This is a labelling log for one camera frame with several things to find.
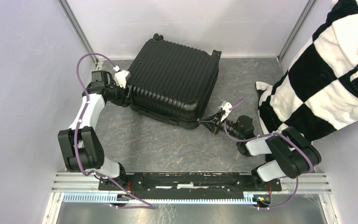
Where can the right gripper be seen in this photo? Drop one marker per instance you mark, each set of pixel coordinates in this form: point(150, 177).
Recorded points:
point(214, 125)

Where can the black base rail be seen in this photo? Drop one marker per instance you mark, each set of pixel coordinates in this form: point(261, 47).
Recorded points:
point(198, 185)

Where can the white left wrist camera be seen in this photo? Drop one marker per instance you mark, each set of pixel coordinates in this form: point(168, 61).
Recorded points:
point(121, 77)

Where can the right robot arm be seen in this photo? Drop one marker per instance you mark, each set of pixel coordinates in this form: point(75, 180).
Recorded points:
point(287, 154)

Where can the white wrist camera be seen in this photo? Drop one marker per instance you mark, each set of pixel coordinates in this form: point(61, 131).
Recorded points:
point(225, 109)
point(121, 77)

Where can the black white checkered blanket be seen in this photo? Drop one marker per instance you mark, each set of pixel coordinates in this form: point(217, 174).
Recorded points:
point(318, 93)

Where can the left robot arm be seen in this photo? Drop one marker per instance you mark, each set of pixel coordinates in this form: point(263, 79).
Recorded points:
point(81, 149)

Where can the black suitcase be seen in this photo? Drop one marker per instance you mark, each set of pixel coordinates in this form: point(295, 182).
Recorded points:
point(172, 83)

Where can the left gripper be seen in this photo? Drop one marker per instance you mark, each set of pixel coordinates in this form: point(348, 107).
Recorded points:
point(125, 101)

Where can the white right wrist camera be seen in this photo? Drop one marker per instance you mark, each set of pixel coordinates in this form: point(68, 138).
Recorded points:
point(225, 109)

